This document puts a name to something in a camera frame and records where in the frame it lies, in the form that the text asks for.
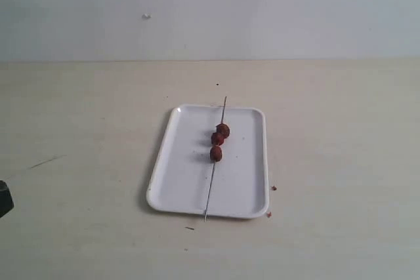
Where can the white rectangular plastic tray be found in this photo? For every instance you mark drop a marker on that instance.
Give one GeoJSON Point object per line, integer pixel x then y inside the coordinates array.
{"type": "Point", "coordinates": [182, 172]}

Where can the red date top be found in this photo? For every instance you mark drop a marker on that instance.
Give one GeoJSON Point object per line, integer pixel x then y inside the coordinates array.
{"type": "Point", "coordinates": [223, 129]}

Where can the red date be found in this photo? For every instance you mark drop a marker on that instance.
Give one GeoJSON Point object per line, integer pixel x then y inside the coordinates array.
{"type": "Point", "coordinates": [217, 139]}
{"type": "Point", "coordinates": [223, 129]}
{"type": "Point", "coordinates": [215, 154]}

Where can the thin metal skewer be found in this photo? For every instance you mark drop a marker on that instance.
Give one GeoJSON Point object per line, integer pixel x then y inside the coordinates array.
{"type": "Point", "coordinates": [213, 169]}

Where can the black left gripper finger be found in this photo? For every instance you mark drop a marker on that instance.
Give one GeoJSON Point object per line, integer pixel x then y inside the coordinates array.
{"type": "Point", "coordinates": [6, 201]}

